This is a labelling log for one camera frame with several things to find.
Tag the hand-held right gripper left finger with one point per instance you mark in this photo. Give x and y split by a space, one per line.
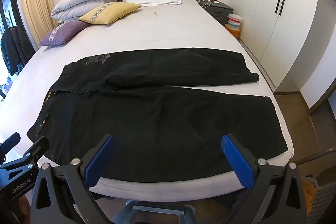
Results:
99 161

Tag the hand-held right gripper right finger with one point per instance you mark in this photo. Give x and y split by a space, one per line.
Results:
236 158

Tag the white wardrobe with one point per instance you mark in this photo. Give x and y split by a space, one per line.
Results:
275 16

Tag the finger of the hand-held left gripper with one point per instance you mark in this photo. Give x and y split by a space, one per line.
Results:
38 148
10 141

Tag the white striped bucket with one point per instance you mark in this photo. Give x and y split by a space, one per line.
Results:
234 21

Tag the orange bucket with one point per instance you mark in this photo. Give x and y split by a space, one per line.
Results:
233 31

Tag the dark objects at table edge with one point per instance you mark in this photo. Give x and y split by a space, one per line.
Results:
219 10

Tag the bed with white sheet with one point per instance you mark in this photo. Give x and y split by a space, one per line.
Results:
170 35

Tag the black pants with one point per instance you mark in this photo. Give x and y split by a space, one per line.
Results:
157 119

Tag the dark hanging jacket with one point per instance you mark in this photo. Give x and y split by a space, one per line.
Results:
14 48

